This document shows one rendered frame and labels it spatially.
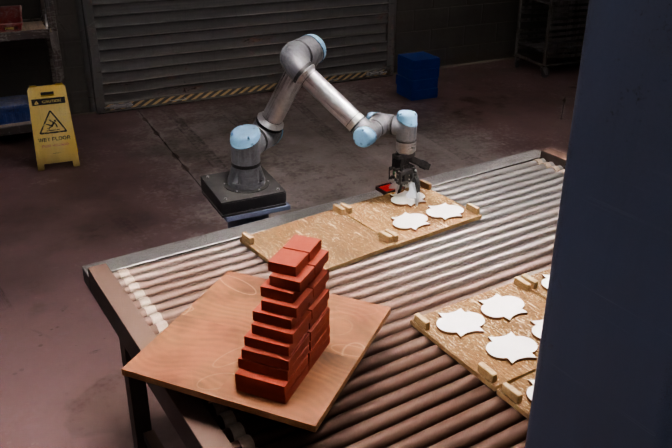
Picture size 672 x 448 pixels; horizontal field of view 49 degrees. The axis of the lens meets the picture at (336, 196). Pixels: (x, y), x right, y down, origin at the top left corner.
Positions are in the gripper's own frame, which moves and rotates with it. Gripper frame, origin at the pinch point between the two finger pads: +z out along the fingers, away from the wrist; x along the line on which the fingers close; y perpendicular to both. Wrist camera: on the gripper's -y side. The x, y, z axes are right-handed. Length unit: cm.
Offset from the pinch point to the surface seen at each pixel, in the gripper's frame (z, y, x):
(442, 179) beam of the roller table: 2.9, -28.3, -11.2
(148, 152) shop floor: 94, -22, -340
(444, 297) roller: 2, 34, 58
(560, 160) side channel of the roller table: 1, -82, 6
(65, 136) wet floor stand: 70, 38, -346
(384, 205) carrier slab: 0.5, 10.5, -1.3
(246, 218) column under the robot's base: 12, 48, -42
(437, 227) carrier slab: 0.6, 6.4, 24.0
